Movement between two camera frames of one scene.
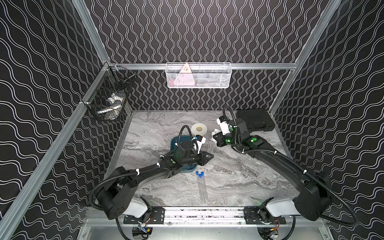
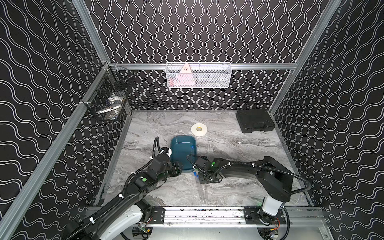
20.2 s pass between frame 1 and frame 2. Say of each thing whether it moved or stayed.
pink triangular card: stayed
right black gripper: moved
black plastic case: stayed
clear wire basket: stayed
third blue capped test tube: stayed
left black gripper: moved
